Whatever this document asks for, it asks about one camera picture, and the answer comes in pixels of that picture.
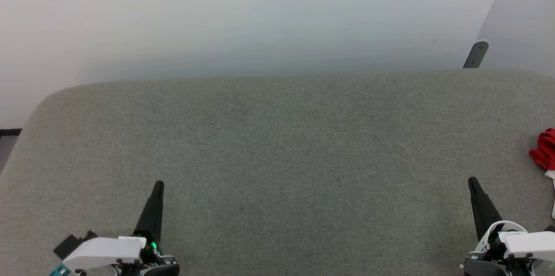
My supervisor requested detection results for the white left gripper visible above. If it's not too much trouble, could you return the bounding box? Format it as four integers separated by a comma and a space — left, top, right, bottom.
63, 181, 180, 276

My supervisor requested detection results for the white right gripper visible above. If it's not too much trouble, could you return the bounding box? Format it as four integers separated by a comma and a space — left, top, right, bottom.
462, 176, 555, 276

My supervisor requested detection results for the red white basketball jersey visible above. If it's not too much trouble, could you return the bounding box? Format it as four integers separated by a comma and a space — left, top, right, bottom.
529, 128, 555, 220

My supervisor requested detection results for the grey fabric sofa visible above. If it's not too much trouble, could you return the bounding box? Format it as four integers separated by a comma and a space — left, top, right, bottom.
0, 69, 555, 276

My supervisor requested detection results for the dark grey partition foot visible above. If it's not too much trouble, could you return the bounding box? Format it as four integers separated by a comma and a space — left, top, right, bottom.
463, 41, 490, 68

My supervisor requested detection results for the white partition panel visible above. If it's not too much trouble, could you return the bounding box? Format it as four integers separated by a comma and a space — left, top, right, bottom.
476, 0, 555, 77

